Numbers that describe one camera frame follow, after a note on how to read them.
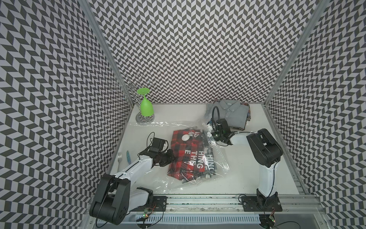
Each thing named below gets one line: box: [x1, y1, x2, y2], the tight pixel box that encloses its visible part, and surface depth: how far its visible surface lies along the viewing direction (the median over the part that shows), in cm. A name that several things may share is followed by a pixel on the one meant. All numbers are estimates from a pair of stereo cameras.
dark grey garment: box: [206, 99, 249, 130], surface depth 104 cm
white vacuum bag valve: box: [181, 134, 191, 142], surface depth 93 cm
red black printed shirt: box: [167, 129, 216, 183], surface depth 84 cm
